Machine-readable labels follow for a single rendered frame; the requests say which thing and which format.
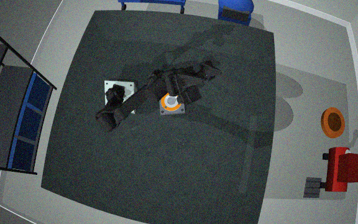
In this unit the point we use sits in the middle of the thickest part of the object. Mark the orange round plate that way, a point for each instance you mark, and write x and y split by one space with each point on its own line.
173 107

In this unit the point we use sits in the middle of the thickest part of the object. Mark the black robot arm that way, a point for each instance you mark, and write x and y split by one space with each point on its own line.
154 90

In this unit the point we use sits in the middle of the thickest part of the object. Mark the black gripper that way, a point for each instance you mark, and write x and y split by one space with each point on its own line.
181 79

